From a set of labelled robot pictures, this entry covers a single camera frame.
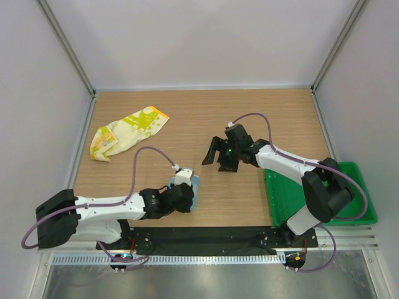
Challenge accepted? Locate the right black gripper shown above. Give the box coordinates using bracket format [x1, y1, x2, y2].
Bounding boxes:
[202, 136, 241, 173]

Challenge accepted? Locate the blue polka dot towel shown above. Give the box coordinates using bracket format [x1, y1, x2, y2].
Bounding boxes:
[169, 169, 200, 211]

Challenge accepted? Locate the green plastic tray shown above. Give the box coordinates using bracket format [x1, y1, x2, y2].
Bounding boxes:
[265, 162, 378, 227]

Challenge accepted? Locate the yellow green printed towel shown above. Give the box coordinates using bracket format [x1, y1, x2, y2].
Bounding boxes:
[89, 106, 170, 163]

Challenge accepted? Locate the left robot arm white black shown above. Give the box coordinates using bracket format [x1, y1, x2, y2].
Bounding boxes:
[36, 168, 200, 249]

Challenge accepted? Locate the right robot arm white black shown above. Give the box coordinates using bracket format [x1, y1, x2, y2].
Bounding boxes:
[202, 124, 355, 247]

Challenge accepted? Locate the perforated metal cable rail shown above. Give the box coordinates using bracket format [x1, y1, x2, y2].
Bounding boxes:
[52, 252, 286, 266]

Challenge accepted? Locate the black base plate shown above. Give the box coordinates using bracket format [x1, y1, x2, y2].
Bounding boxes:
[104, 226, 319, 257]

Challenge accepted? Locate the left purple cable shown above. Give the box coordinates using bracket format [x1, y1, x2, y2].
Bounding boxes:
[21, 146, 181, 271]

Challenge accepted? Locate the left aluminium frame post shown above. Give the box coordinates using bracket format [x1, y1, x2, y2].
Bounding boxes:
[36, 0, 97, 98]

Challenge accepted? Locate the aluminium frame post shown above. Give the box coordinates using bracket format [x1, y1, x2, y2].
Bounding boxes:
[36, 0, 97, 98]
[310, 0, 369, 93]

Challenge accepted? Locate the right aluminium frame post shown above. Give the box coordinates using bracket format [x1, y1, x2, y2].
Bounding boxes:
[310, 0, 369, 93]

